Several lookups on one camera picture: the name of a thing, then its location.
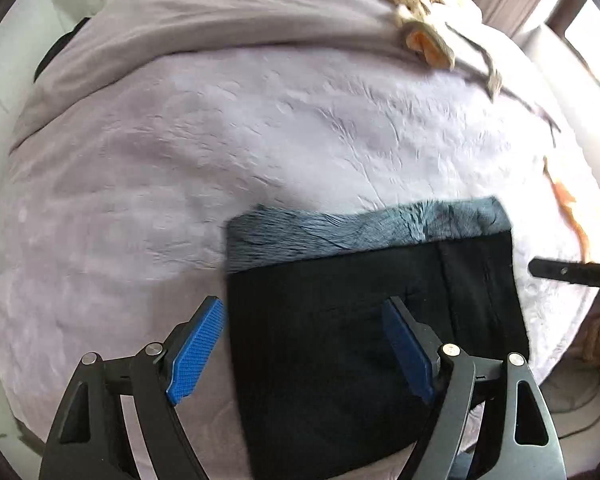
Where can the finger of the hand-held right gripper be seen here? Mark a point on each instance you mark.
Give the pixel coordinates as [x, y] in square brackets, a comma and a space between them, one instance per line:
[575, 272]

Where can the grey duvet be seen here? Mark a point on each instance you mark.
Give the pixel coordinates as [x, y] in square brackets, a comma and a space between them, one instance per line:
[230, 15]

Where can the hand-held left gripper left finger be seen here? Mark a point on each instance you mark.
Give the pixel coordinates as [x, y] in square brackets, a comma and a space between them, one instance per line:
[197, 350]

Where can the orange cloth strip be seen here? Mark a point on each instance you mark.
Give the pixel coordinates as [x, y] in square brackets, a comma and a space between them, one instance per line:
[565, 200]

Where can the window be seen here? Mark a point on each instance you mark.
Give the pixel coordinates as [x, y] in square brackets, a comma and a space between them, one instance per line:
[592, 35]

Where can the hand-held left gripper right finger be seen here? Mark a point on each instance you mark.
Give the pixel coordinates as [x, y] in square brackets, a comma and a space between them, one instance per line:
[407, 355]

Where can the black pants with grey lining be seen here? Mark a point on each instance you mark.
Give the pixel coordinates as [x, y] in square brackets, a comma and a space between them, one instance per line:
[330, 360]

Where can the light pink fleece blanket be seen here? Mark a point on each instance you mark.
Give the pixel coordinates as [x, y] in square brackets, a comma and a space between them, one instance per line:
[155, 185]

